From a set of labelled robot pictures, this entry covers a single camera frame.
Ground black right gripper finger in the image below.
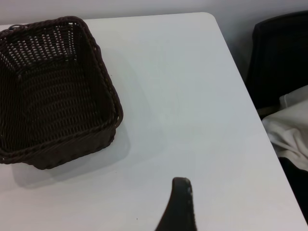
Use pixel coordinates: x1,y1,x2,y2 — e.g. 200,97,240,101
154,177,198,231

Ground black chair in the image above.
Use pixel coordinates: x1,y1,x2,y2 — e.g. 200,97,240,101
246,11,308,212

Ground white cloth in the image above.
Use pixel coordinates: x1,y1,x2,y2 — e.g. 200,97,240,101
261,85,308,172

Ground dark brown wicker basket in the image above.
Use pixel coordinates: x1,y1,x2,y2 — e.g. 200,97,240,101
0,15,125,170

